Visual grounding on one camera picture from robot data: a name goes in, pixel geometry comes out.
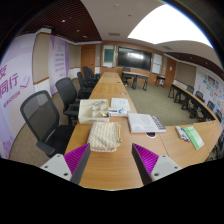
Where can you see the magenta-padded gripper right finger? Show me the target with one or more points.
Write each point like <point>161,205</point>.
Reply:
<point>161,166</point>

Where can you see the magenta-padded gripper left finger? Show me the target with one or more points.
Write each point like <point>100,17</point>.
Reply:
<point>58,166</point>

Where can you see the yellow white zigzag towel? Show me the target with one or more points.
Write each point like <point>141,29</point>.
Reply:
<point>104,136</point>

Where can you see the black mesh office chair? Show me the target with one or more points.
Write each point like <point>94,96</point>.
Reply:
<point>66,93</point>
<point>50,136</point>

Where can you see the black round table grommet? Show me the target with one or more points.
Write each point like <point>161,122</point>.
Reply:
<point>150,134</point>

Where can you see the bundle of pens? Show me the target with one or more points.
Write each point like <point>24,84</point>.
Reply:
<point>182,133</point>

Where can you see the green flat booklet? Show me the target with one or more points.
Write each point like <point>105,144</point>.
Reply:
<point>194,137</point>

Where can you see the white flat cardboard box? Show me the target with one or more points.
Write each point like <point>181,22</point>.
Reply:
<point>143,122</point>

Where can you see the white compartment storage box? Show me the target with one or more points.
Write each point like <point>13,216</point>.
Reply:
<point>87,113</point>

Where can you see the white printed paper leaflets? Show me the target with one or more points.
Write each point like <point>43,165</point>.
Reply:
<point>120,105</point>

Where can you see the long wooden side table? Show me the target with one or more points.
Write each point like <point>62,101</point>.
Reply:
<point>186,95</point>

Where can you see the row of chairs behind side table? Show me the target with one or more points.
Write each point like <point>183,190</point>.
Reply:
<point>200,96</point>

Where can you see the small wooden side desk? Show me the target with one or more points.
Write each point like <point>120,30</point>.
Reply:
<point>160,78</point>

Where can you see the row of black office chairs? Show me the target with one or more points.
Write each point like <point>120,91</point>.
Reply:
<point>86,78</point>

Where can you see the wooden desk with black legs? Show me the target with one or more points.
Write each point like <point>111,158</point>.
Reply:
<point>136,75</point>

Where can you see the brown wooden door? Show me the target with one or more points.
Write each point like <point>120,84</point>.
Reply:
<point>170,71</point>
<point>88,56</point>

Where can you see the bright rectangular ceiling light panel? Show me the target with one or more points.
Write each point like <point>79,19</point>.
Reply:
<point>166,25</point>

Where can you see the colourful wall posters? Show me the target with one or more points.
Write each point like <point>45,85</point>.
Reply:
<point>213,88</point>

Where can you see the plain white wall whiteboard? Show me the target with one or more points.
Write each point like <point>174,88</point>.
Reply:
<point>157,63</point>

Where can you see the purple printed wall banner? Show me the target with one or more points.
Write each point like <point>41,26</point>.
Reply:
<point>59,61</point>

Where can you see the large black wall screen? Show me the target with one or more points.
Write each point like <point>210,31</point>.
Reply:
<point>134,58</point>

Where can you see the wall whiteboard with green sheet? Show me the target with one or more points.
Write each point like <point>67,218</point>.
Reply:
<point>108,56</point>

